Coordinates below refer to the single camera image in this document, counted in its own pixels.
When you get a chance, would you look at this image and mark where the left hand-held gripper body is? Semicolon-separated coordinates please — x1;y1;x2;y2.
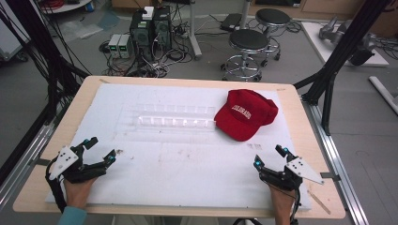
48;141;109;185

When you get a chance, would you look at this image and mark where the white power supply unit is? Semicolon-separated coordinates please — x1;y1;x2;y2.
117;34;133;60
107;33;122;59

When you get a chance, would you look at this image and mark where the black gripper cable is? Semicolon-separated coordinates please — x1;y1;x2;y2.
289;186;302;225
44;156;68;215

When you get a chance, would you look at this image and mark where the white foam mat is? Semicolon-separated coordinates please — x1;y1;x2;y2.
45;82;313;211

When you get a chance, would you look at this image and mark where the black flat device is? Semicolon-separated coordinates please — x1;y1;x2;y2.
219;12;243;32

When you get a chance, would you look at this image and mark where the aluminium rail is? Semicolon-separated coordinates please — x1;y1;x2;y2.
300;98;371;225
0;121;57;211

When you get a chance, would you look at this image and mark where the person's left hand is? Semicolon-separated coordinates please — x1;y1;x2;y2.
64;176;99;210

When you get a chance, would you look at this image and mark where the tangle of floor cables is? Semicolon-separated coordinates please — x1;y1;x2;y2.
99;18;195;79

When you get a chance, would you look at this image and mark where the grey table leg post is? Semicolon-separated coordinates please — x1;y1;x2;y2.
187;0;204;61

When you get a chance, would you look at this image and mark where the red baseball cap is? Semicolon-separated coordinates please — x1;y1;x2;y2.
213;88;280;143

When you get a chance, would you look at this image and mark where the person's right hand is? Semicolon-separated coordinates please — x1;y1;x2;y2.
268;183;297;225

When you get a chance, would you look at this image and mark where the clear plastic divided rack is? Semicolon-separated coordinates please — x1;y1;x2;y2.
134;102;218;130

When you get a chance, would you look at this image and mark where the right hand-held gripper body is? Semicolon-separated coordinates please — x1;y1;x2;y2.
258;156;326;192

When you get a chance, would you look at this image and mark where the grey robot part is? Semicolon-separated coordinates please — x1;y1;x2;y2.
318;16;378;67

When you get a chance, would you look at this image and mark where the white tube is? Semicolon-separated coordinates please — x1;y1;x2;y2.
367;75;398;116

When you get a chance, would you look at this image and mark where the white floor board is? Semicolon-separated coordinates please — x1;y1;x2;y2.
300;21;390;68

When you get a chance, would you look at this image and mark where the black computer tower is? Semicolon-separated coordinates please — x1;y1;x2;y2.
152;6;173;53
129;10;155;62

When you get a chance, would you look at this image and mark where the wooden stick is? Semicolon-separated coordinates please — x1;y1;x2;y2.
306;188;332;216

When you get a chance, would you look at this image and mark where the black metal frame stand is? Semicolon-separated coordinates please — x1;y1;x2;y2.
293;0;393;137
0;0;92;176

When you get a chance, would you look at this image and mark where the white box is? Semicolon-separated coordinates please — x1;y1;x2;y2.
142;6;156;22

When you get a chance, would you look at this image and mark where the black round stool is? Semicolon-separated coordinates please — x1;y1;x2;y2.
254;7;292;68
220;28;271;83

